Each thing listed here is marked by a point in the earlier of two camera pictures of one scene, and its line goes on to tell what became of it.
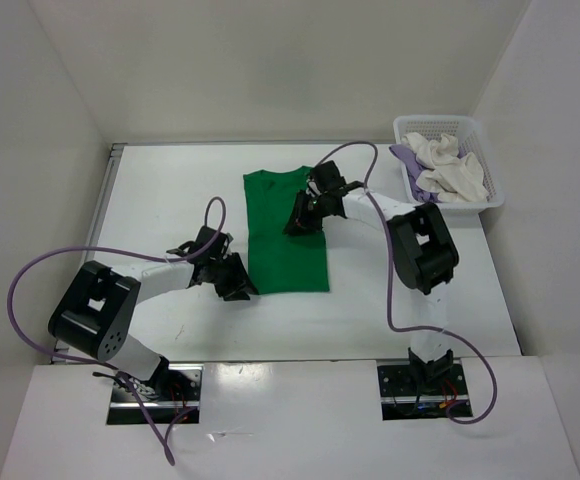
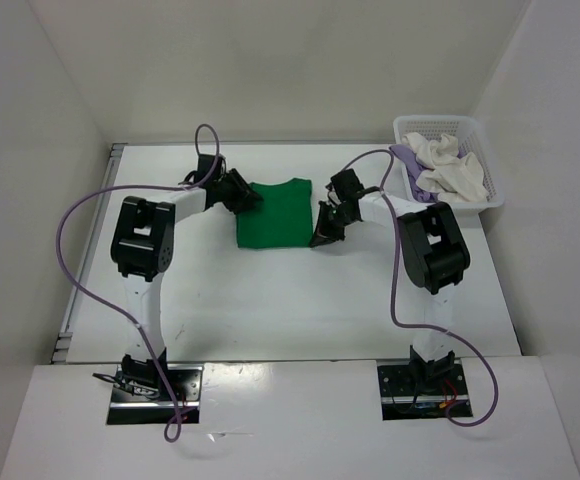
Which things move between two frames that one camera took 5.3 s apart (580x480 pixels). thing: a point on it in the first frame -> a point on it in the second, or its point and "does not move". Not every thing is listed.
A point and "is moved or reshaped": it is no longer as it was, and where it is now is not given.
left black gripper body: (216, 271) -> (220, 185)
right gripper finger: (305, 217) -> (330, 226)
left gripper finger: (235, 278) -> (239, 196)
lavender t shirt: (408, 156) does not move
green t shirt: (282, 262) is moved or reshaped
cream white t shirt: (451, 176) does not move
